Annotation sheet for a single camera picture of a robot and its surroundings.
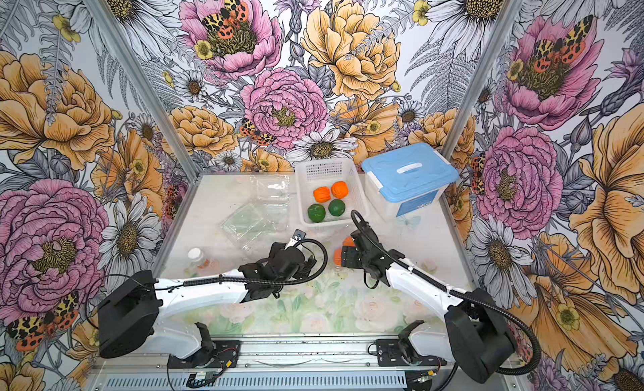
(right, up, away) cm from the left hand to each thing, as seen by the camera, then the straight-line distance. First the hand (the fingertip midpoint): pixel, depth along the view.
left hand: (295, 256), depth 85 cm
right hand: (+19, -2, +2) cm, 19 cm away
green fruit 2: (+14, +15, +18) cm, 28 cm away
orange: (+8, +21, +24) cm, 33 cm away
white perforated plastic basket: (+3, +31, +42) cm, 53 cm away
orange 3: (+18, +3, +7) cm, 20 cm away
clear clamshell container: (-15, +19, +28) cm, 37 cm away
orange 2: (+16, +23, +23) cm, 36 cm away
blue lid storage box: (+41, +25, +9) cm, 49 cm away
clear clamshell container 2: (+14, +3, +6) cm, 15 cm away
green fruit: (+6, +13, +17) cm, 23 cm away
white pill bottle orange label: (-34, 0, +2) cm, 34 cm away
